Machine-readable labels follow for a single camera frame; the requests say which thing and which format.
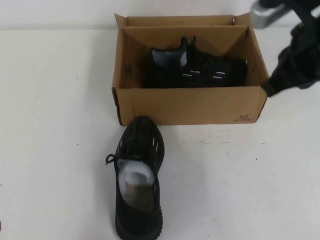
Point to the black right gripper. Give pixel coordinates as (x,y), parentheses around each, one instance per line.
(297,57)

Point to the brown cardboard shoe box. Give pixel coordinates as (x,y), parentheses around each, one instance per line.
(190,102)

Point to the black knit sneaker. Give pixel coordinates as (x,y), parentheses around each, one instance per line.
(140,135)
(200,67)

